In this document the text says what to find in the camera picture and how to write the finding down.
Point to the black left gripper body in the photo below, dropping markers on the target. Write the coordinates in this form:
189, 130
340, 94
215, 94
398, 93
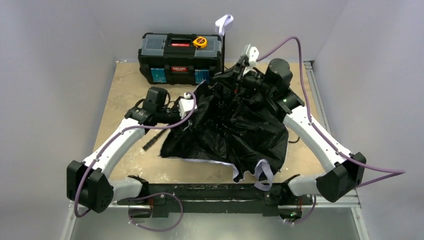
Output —
172, 114

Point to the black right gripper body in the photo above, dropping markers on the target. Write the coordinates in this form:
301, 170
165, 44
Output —
237, 72

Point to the purple umbrella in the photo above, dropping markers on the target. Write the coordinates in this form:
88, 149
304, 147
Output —
231, 130

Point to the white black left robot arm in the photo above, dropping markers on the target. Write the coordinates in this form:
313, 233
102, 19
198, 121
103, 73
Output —
87, 181

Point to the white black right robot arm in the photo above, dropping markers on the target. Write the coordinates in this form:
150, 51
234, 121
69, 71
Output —
343, 170

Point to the yellow tape measure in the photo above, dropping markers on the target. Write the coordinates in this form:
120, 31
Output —
200, 42

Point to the black plastic toolbox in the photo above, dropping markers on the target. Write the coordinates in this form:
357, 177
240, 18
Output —
173, 59

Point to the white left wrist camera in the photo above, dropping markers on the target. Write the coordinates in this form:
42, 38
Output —
186, 104

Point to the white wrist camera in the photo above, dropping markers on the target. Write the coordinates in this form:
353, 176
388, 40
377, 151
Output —
186, 104
250, 55

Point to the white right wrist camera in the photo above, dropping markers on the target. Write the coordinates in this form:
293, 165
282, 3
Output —
250, 55

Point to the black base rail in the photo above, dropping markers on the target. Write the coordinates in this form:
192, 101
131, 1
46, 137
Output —
220, 198

